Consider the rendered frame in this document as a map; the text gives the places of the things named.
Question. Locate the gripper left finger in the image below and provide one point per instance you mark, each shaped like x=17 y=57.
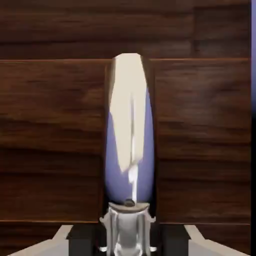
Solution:
x=80 y=240

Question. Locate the dark wood cabinet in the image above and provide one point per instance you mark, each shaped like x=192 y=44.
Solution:
x=124 y=28

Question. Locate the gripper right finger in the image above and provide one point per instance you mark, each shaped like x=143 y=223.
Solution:
x=176 y=240

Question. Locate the dark wood cabinet door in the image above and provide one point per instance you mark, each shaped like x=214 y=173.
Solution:
x=50 y=140

